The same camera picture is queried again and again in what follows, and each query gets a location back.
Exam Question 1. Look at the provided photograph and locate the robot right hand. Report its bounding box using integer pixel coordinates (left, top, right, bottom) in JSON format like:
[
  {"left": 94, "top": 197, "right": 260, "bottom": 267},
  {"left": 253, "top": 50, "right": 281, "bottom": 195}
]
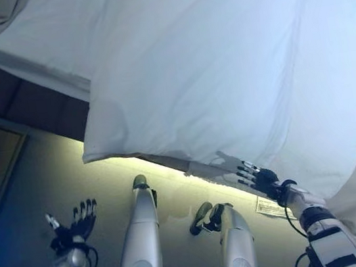
[{"left": 234, "top": 155, "right": 282, "bottom": 204}]

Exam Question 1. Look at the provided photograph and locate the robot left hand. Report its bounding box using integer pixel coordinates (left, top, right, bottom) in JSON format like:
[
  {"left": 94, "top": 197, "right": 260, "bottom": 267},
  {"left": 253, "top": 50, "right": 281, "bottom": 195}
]
[{"left": 43, "top": 197, "right": 104, "bottom": 254}]

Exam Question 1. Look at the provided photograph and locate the white duvet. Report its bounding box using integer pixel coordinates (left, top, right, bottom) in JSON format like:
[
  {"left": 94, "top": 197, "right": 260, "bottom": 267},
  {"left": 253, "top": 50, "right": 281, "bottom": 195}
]
[{"left": 59, "top": 0, "right": 356, "bottom": 267}]

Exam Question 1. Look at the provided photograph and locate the white bed sheet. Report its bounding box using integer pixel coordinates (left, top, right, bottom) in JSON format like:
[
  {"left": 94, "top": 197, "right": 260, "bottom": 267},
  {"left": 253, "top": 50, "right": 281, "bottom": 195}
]
[{"left": 0, "top": 0, "right": 160, "bottom": 114}]

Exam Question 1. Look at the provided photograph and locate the white paper label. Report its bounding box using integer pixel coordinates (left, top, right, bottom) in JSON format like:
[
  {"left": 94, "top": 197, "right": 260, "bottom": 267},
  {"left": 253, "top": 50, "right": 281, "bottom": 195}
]
[{"left": 252, "top": 189, "right": 299, "bottom": 226}]

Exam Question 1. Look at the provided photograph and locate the robot right silver leg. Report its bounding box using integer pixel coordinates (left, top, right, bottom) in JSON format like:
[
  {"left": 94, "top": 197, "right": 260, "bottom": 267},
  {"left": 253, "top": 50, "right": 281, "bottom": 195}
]
[{"left": 186, "top": 195, "right": 259, "bottom": 267}]

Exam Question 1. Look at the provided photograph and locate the robot silver leg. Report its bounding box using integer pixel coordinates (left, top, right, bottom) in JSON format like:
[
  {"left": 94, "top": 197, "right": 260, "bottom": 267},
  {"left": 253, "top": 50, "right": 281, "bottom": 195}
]
[
  {"left": 186, "top": 195, "right": 259, "bottom": 267},
  {"left": 104, "top": 172, "right": 168, "bottom": 267}
]

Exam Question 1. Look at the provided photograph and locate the robot left silver leg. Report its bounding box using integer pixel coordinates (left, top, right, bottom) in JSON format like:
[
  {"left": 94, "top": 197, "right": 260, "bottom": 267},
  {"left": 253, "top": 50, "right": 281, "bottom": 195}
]
[{"left": 104, "top": 172, "right": 168, "bottom": 267}]

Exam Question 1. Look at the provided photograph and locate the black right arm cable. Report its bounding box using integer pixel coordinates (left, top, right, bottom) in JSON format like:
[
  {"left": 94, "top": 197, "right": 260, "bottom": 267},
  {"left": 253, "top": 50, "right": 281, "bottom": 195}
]
[{"left": 282, "top": 201, "right": 317, "bottom": 267}]

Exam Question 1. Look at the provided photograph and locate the brown bed frame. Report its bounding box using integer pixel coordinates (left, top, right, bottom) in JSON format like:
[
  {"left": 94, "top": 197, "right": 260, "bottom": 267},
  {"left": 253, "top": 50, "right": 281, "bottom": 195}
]
[{"left": 0, "top": 24, "right": 97, "bottom": 155}]

